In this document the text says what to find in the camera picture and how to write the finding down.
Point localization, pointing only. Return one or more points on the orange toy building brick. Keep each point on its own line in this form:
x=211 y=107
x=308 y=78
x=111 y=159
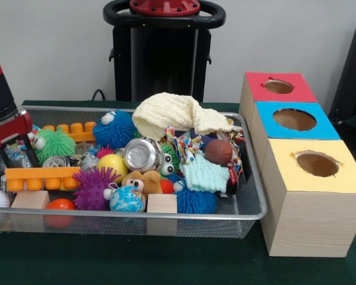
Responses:
x=41 y=174

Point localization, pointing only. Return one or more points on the green spiky ball with eyes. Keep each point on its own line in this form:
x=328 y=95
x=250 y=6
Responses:
x=57 y=144

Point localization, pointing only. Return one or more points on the wooden box with three holes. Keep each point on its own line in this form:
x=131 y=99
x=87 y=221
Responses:
x=308 y=222

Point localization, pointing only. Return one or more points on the smooth yellow ball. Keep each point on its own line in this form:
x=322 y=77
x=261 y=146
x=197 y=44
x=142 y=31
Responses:
x=112 y=166

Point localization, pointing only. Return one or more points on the blue white patterned ball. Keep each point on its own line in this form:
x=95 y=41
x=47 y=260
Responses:
x=127 y=199

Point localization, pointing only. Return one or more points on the shallow silver mesh bin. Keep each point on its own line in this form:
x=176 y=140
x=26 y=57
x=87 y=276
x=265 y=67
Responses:
x=195 y=228

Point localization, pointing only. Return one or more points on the blue spiky rubber ball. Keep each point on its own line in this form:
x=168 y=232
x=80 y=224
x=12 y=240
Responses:
x=115 y=130

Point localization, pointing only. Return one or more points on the purple spiky ball with eyes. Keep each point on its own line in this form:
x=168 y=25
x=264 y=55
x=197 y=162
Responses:
x=92 y=190

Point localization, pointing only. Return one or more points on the brown toy football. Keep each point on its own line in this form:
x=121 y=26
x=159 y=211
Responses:
x=219 y=152

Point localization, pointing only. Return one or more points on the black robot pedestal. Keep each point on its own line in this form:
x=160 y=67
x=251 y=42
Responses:
x=163 y=59

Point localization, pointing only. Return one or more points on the red orange ball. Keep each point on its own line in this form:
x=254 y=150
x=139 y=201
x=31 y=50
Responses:
x=60 y=205

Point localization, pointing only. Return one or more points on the dark green table cloth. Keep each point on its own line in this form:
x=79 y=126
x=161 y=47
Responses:
x=136 y=261

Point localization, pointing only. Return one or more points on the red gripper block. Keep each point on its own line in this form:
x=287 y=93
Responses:
x=12 y=132

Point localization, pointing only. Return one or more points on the black upright panel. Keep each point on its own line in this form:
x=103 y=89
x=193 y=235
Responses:
x=353 y=74

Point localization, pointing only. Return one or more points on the cream knitted cloth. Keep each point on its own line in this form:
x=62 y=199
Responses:
x=172 y=112

